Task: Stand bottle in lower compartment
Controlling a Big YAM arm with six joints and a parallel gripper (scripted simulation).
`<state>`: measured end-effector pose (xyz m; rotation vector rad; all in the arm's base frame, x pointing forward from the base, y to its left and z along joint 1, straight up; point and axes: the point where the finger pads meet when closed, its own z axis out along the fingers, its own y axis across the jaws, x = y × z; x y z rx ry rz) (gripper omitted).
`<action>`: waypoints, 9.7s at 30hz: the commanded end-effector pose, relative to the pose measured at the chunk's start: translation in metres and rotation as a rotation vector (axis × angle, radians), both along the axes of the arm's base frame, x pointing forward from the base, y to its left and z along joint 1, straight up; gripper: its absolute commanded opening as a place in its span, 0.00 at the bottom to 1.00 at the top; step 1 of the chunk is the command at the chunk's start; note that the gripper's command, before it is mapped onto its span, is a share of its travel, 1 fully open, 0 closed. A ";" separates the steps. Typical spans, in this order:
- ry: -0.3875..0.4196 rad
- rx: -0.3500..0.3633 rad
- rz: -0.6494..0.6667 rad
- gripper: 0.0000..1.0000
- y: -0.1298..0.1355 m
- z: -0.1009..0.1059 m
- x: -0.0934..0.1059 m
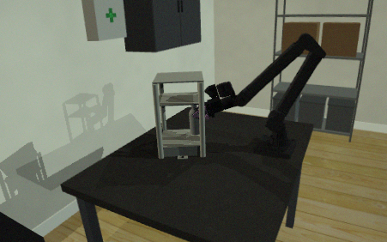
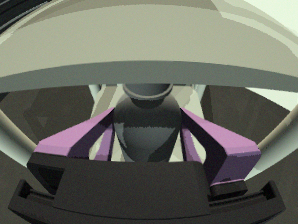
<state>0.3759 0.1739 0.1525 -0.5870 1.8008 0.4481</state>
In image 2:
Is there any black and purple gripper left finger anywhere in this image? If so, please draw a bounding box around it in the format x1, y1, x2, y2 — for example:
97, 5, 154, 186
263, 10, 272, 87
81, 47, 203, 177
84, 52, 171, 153
34, 107, 115, 161

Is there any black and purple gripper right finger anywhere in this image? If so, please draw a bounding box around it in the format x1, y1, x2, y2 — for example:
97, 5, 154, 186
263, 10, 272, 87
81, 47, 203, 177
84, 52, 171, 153
179, 108, 261, 187

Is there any grey bottle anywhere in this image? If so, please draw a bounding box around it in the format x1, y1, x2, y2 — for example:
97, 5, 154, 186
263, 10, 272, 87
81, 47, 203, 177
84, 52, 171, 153
113, 84, 182, 162

